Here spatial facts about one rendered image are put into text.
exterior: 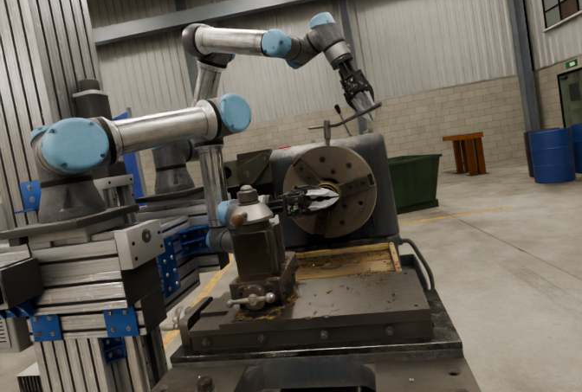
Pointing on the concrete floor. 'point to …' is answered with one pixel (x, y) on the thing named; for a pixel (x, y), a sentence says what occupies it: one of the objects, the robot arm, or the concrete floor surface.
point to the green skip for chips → (414, 182)
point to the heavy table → (468, 153)
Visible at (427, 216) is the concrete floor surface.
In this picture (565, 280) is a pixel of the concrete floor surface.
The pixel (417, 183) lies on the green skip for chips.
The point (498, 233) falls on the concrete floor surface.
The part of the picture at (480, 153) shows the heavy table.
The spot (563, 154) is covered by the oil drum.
